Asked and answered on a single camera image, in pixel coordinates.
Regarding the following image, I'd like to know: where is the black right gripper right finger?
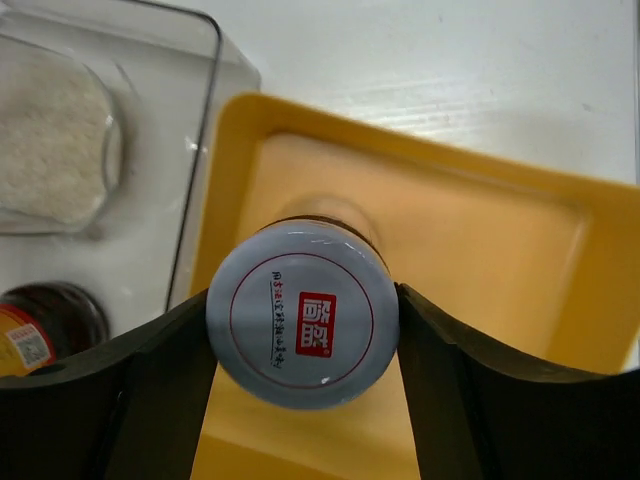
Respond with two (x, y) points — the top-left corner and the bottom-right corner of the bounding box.
(396, 284), (639, 479)

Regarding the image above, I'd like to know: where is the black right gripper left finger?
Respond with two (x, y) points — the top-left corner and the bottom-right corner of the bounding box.
(1, 292), (216, 479)

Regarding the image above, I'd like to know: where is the red-capped dark sauce bottle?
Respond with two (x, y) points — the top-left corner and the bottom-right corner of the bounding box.
(1, 281), (110, 377)

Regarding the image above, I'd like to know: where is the silver-lid small jar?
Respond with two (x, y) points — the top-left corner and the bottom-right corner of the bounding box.
(205, 196), (400, 410)

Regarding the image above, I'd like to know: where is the glass jar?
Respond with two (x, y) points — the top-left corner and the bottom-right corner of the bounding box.
(1, 36), (125, 236)

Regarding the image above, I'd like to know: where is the yellow plastic bin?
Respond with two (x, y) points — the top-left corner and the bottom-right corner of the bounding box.
(190, 94), (639, 479)

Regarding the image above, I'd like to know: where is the clear plastic bin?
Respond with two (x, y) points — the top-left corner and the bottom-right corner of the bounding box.
(1, 1), (260, 335)

